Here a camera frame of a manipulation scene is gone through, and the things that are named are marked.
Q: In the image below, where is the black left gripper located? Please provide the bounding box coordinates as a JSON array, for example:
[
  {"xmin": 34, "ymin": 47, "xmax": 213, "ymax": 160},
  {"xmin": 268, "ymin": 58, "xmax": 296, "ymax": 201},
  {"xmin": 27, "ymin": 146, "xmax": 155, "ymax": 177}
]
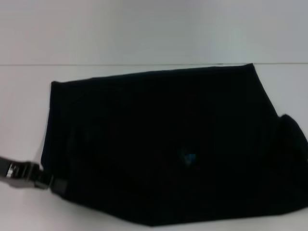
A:
[{"xmin": 0, "ymin": 155, "xmax": 68, "ymax": 195}]

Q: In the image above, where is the black shirt with FREE print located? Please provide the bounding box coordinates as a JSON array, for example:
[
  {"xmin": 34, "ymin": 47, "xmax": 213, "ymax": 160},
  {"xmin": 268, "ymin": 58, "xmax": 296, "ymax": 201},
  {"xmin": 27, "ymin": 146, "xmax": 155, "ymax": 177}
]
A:
[{"xmin": 40, "ymin": 63, "xmax": 308, "ymax": 228}]

